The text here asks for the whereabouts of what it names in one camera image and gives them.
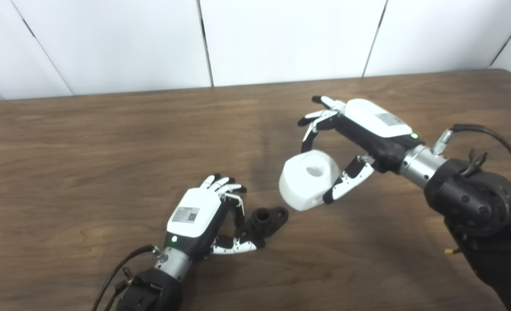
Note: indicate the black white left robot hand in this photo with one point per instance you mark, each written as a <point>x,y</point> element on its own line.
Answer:
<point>192,214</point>

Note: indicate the black plastic holder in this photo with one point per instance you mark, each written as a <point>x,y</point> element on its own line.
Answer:
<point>266,226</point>

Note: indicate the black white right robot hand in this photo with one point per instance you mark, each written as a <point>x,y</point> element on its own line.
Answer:
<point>376,121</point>

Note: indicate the round white plastic piece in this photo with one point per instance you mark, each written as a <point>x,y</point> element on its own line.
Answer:
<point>298,185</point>

